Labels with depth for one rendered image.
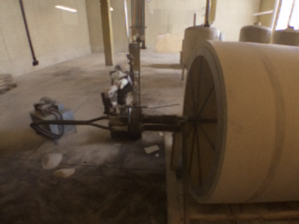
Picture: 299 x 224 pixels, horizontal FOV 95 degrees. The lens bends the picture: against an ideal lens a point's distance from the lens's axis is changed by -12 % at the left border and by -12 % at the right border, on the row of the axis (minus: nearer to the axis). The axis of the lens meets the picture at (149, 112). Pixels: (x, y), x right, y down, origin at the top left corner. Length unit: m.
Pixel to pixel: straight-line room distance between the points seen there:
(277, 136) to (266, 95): 0.27
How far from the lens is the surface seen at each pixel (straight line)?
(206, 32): 5.99
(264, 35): 7.13
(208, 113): 2.66
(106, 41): 10.47
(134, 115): 1.64
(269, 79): 1.24
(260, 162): 1.19
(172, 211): 1.84
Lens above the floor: 1.78
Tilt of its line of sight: 27 degrees down
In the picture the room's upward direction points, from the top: straight up
